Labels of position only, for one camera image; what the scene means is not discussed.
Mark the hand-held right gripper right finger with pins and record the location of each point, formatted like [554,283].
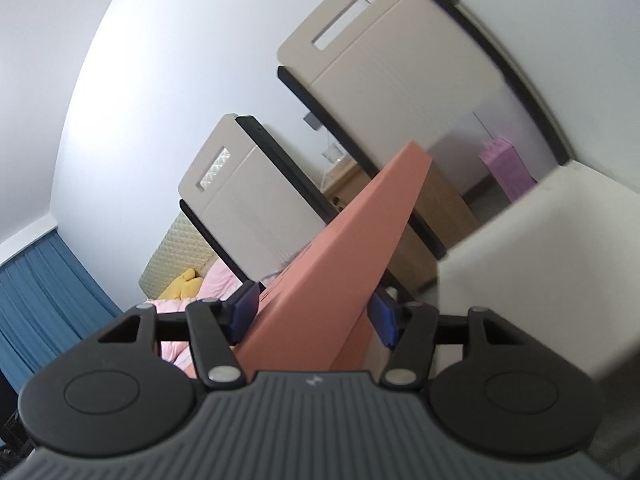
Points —
[382,317]

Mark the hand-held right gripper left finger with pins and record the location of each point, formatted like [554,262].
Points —
[244,312]

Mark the orange box lid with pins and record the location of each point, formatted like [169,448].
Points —
[340,270]

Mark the yellow plush toy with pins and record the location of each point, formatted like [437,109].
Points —
[182,285]

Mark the beige quilted headboard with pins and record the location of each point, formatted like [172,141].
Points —
[175,250]

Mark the wooden nightstand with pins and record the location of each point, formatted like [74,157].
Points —
[435,220]

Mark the pink tissue box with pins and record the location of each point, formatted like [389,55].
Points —
[505,170]

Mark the blue curtain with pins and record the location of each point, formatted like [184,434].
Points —
[45,310]

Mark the black crate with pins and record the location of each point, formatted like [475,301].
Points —
[12,435]

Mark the white wardrobe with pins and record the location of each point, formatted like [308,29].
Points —
[575,60]

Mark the beige chair with black frame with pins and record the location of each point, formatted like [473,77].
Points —
[260,195]
[400,60]

